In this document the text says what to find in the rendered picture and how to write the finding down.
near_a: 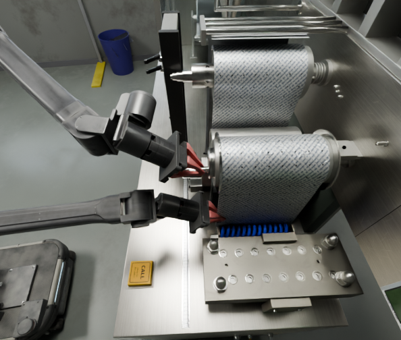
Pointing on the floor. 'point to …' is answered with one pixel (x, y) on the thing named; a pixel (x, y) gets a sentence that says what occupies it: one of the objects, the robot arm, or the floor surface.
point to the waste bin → (117, 50)
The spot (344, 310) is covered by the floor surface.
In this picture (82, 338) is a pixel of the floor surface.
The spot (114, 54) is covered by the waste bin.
